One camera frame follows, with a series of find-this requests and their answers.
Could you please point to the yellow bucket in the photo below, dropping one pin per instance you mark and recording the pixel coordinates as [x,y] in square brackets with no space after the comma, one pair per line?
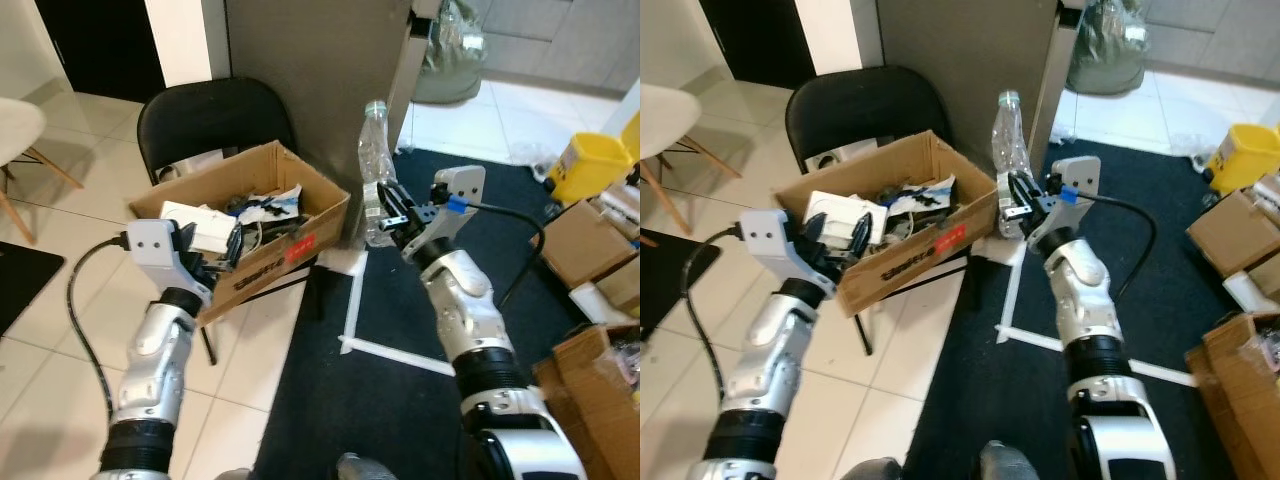
[590,165]
[1245,155]

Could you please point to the clear plastic bottle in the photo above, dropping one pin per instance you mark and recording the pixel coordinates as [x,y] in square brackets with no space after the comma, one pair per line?
[375,150]
[1008,135]

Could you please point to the white paper box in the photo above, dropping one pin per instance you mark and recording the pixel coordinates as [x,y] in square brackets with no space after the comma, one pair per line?
[845,205]
[210,225]

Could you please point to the grey partition panel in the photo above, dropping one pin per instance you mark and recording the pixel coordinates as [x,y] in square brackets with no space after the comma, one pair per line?
[960,50]
[310,70]

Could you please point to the grey robot foot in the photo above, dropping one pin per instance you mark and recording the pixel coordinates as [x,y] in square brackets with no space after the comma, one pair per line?
[875,470]
[1012,462]
[232,474]
[368,468]

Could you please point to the black chair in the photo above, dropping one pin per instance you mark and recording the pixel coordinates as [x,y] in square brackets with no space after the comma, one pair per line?
[215,120]
[865,110]

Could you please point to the white blue wrapper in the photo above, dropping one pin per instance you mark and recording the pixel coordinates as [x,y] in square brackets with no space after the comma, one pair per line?
[920,195]
[270,205]

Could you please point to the grey-green rubbish bag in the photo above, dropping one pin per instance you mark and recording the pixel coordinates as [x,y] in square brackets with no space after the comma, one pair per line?
[450,50]
[1105,45]

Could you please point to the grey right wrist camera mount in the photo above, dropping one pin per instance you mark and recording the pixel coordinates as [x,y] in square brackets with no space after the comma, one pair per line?
[1075,180]
[460,190]

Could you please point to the big brown cardboard box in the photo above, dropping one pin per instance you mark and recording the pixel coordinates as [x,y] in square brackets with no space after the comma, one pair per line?
[585,400]
[1240,400]

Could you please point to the grey robot right foot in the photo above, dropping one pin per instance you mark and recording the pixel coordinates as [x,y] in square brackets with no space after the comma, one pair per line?
[368,468]
[1012,462]

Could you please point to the beige round wooden-legged stool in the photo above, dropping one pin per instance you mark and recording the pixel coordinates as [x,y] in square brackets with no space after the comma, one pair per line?
[15,130]
[675,115]

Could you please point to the grey robot left foot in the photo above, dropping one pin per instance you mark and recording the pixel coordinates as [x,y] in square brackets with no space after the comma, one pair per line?
[875,470]
[232,474]

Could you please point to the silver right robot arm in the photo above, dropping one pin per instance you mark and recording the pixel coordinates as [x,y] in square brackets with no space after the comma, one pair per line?
[475,310]
[1095,290]

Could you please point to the black carpet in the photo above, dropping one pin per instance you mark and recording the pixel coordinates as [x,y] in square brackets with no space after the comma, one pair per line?
[350,420]
[980,400]

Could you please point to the small brown cardboard box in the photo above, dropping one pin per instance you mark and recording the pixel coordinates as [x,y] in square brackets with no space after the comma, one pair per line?
[1235,230]
[585,240]

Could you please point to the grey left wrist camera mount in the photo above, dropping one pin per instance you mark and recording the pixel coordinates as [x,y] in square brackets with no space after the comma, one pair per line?
[155,245]
[768,235]

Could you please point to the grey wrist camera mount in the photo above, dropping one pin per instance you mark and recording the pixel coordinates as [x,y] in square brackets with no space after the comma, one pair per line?
[1075,180]
[768,235]
[460,190]
[155,245]

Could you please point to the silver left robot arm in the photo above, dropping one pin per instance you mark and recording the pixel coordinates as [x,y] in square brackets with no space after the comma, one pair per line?
[770,350]
[155,350]

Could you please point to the black rubber floor mat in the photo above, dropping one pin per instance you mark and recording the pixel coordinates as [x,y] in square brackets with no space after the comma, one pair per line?
[670,280]
[25,280]

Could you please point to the white floor tape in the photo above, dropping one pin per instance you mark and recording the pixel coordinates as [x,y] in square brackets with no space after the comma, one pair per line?
[400,356]
[1030,339]

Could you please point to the white roll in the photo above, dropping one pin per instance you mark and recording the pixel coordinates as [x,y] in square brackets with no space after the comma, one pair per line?
[595,300]
[1250,290]

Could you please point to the open cardboard rubbish box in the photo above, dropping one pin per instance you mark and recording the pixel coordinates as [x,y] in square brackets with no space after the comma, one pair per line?
[900,270]
[250,285]

